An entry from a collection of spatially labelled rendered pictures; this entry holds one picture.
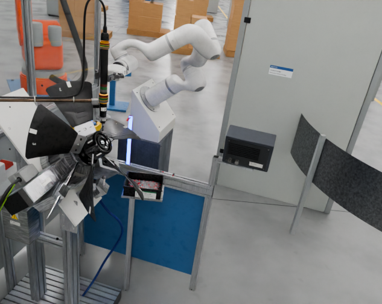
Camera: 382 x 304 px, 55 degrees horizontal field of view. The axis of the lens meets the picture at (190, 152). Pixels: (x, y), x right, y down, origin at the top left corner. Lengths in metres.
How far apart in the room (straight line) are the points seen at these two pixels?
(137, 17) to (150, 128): 8.79
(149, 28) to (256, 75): 7.91
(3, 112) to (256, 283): 2.04
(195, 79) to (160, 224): 0.96
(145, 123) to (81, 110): 0.69
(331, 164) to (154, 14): 8.72
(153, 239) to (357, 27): 2.27
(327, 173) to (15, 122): 2.22
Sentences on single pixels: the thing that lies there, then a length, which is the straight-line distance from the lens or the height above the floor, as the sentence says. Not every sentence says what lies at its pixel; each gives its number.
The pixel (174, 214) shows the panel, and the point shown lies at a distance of 2.41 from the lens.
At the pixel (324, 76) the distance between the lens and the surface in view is 3.41.
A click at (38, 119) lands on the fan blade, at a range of 1.62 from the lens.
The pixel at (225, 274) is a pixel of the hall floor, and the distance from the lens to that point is 2.92.
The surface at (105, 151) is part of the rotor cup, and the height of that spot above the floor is 1.19.
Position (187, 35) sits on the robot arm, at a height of 1.71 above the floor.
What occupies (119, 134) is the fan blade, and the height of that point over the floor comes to 1.18.
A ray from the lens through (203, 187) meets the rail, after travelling 2.24.
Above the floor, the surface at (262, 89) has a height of 1.09.
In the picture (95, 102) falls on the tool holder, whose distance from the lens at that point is 1.81.
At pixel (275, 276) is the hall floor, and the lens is 3.03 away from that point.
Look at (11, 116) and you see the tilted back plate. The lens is 1.91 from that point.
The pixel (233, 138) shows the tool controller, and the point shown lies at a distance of 1.99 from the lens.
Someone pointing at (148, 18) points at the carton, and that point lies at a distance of 11.07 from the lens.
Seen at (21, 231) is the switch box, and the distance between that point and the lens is 2.12.
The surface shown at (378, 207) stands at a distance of 2.86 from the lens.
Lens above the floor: 2.02
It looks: 27 degrees down
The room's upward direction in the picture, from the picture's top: 8 degrees clockwise
